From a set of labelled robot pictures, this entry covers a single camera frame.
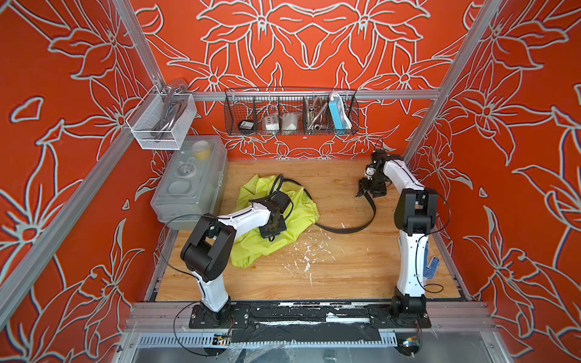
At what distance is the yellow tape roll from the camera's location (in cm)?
98

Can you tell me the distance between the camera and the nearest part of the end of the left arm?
0.68 metres

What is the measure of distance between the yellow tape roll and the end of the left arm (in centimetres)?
41
